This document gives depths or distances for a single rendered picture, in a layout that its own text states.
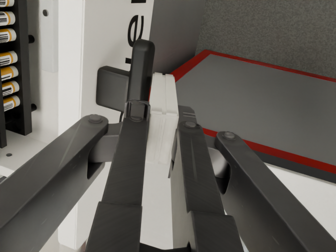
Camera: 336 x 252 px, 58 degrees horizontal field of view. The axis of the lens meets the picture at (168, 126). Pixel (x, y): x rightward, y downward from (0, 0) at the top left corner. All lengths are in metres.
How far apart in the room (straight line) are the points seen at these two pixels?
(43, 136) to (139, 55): 0.21
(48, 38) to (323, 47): 0.92
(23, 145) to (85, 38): 0.20
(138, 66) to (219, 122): 0.30
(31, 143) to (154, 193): 0.17
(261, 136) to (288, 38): 0.66
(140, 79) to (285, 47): 0.93
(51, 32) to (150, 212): 0.28
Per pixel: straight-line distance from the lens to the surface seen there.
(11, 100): 0.32
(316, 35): 1.10
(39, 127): 0.37
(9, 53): 0.30
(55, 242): 0.51
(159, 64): 0.70
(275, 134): 0.49
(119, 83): 0.21
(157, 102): 0.16
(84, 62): 0.20
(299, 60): 1.11
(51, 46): 0.31
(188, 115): 0.17
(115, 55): 0.23
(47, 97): 0.35
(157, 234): 0.47
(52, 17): 0.31
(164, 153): 0.16
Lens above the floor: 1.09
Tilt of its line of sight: 61 degrees down
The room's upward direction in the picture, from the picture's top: 139 degrees counter-clockwise
